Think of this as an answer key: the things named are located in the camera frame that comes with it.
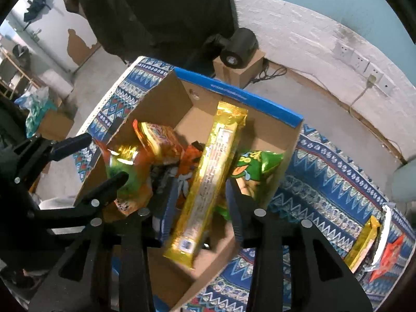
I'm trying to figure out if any yellow orange patterned snack packet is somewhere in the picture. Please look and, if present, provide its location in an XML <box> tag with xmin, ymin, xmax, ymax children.
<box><xmin>133</xmin><ymin>119</ymin><xmax>186</xmax><ymax>167</ymax></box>

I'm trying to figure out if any light blue trash bin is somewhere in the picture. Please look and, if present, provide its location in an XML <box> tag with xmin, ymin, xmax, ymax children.
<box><xmin>391</xmin><ymin>160</ymin><xmax>416</xmax><ymax>206</ymax></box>

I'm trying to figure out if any orange snack bag green label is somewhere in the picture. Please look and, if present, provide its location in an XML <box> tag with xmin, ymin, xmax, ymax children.
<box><xmin>103</xmin><ymin>145</ymin><xmax>155</xmax><ymax>216</ymax></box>

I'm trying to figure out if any white plug with cable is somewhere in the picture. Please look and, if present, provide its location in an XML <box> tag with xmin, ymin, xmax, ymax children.
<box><xmin>348</xmin><ymin>74</ymin><xmax>408</xmax><ymax>165</ymax></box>

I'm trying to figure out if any plain orange snack bag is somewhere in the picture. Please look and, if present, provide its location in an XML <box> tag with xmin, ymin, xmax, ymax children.
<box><xmin>175</xmin><ymin>141</ymin><xmax>205</xmax><ymax>209</ymax></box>

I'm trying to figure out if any white wall socket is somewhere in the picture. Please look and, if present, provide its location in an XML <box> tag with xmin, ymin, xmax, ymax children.
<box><xmin>333</xmin><ymin>41</ymin><xmax>355</xmax><ymax>61</ymax></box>
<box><xmin>350</xmin><ymin>50</ymin><xmax>370</xmax><ymax>72</ymax></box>
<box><xmin>364</xmin><ymin>62</ymin><xmax>384</xmax><ymax>87</ymax></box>
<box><xmin>379</xmin><ymin>73</ymin><xmax>396</xmax><ymax>95</ymax></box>

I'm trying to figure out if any red snack packet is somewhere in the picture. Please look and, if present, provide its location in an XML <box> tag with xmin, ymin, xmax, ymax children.
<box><xmin>369</xmin><ymin>233</ymin><xmax>405</xmax><ymax>283</ymax></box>

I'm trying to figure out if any clear plastic bag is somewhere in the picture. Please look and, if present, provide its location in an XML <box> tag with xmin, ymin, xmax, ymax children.
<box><xmin>15</xmin><ymin>86</ymin><xmax>57</xmax><ymax>137</ymax></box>

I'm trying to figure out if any wooden rack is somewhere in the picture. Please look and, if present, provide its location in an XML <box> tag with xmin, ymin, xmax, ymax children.
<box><xmin>0</xmin><ymin>47</ymin><xmax>40</xmax><ymax>100</ymax></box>

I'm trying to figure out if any silver snack packet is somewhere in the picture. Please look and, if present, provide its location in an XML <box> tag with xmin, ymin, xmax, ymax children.
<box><xmin>364</xmin><ymin>204</ymin><xmax>396</xmax><ymax>272</ymax></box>

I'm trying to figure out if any dark folded umbrella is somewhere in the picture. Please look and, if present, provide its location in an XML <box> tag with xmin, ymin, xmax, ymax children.
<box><xmin>23</xmin><ymin>0</ymin><xmax>53</xmax><ymax>23</ymax></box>

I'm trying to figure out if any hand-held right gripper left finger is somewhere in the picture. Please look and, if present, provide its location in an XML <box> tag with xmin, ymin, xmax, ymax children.
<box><xmin>29</xmin><ymin>175</ymin><xmax>180</xmax><ymax>312</ymax></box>

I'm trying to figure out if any black snack packet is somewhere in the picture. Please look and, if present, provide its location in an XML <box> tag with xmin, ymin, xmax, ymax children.
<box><xmin>152</xmin><ymin>166</ymin><xmax>174</xmax><ymax>196</ymax></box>

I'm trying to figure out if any blue patterned tablecloth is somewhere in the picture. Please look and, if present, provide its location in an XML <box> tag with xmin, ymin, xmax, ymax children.
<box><xmin>73</xmin><ymin>56</ymin><xmax>407</xmax><ymax>312</ymax></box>

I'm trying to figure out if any brown cardboard carton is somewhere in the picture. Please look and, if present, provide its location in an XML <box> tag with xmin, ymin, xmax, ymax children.
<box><xmin>37</xmin><ymin>99</ymin><xmax>75</xmax><ymax>142</ymax></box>

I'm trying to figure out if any black cable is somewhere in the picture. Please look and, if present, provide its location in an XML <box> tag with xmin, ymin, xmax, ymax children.
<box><xmin>250</xmin><ymin>58</ymin><xmax>288</xmax><ymax>84</ymax></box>

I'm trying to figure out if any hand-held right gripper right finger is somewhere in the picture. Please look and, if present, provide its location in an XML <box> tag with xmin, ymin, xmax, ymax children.
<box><xmin>226</xmin><ymin>179</ymin><xmax>373</xmax><ymax>312</ymax></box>

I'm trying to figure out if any small brown cardboard box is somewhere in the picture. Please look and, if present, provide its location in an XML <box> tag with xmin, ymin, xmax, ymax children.
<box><xmin>213</xmin><ymin>50</ymin><xmax>266</xmax><ymax>89</ymax></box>

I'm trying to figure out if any cardboard box blue rim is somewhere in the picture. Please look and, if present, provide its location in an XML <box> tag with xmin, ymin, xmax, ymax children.
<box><xmin>73</xmin><ymin>67</ymin><xmax>305</xmax><ymax>312</ymax></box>

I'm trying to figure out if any large black cloth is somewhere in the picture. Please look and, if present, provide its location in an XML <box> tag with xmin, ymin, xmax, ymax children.
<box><xmin>70</xmin><ymin>0</ymin><xmax>238</xmax><ymax>69</ymax></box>

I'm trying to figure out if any long gold snack packet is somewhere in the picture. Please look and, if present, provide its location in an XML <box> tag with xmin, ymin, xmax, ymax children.
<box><xmin>344</xmin><ymin>215</ymin><xmax>381</xmax><ymax>272</ymax></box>
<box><xmin>162</xmin><ymin>101</ymin><xmax>248</xmax><ymax>270</ymax></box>

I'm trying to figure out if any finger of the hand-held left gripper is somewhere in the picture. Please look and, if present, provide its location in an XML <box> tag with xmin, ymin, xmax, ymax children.
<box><xmin>49</xmin><ymin>133</ymin><xmax>93</xmax><ymax>163</ymax></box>
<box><xmin>74</xmin><ymin>171</ymin><xmax>129</xmax><ymax>217</ymax></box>

